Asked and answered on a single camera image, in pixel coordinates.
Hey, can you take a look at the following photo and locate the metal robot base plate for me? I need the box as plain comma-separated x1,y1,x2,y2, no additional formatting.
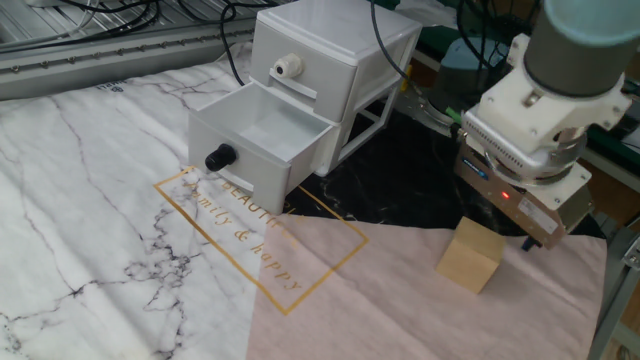
394,82,466,139

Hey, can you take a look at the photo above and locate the white plastic drawer cabinet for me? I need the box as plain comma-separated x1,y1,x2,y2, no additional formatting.
248,0,424,177

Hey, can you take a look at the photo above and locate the aluminium table frame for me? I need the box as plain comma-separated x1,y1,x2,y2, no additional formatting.
589,214,640,360

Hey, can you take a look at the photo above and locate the white drawer with black knob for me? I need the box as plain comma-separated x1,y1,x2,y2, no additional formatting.
187,79,337,216

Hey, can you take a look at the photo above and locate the white gripper adapter plate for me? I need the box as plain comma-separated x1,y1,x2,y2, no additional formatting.
492,144,594,211

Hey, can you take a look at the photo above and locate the silver Schunk gripper body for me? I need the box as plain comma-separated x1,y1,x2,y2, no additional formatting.
453,139,594,250

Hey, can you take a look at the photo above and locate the light wooden cube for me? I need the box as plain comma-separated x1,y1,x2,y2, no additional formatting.
435,216,508,295

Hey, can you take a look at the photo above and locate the black power cable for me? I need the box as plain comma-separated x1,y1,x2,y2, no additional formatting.
177,0,281,87

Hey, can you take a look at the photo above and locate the marble pink black tablecloth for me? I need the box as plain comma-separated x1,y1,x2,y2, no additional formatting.
0,42,609,360

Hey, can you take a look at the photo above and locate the white vented wrist mount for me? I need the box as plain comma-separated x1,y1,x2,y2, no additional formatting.
460,33,632,174

